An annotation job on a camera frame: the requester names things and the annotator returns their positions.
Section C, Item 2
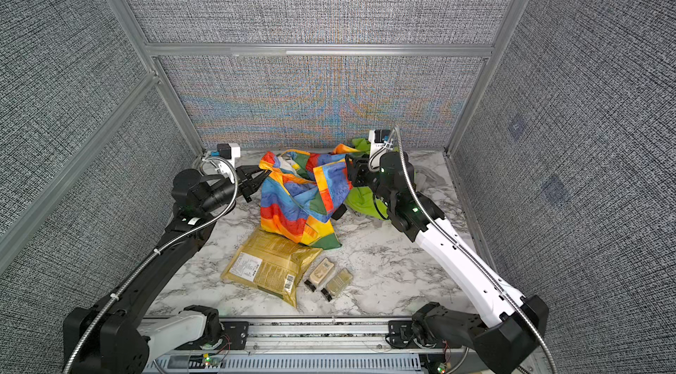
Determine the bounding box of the white vented cable duct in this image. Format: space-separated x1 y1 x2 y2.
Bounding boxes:
144 354 424 373

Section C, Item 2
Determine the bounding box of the rainbow coloured cloth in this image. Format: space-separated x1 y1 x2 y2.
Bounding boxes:
259 144 360 250

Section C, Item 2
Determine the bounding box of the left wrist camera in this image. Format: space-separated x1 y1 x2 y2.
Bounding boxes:
207 143 241 167

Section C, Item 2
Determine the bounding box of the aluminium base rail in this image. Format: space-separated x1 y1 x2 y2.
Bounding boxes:
102 317 545 374

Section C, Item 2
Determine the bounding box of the small gold packet right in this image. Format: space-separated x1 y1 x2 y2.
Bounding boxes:
320 268 354 302

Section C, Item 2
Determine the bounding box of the small gold packet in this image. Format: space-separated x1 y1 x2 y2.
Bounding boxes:
304 258 336 292
320 268 354 302

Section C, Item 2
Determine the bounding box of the black cloth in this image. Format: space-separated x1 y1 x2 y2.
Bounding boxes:
331 204 347 221

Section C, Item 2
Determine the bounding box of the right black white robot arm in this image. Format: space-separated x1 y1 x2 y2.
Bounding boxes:
346 151 549 373

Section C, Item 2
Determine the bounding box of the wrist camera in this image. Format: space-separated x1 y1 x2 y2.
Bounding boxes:
207 143 241 167
368 129 393 157

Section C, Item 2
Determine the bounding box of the neon green shirt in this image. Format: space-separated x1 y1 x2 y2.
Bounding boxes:
346 145 419 228

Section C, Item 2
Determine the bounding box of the grey white cloth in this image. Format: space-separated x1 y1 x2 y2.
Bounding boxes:
415 166 447 192

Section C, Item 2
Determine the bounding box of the small gold packet left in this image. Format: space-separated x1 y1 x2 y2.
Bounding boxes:
304 258 336 292

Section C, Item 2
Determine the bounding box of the gold snack bag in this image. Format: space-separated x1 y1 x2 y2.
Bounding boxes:
220 229 323 308

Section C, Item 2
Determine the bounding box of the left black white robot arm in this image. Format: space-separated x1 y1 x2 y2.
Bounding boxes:
63 161 269 373

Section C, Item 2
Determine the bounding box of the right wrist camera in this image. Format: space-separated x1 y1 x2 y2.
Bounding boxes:
368 129 393 157

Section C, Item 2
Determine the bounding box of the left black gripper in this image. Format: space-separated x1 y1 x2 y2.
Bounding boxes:
200 163 269 217

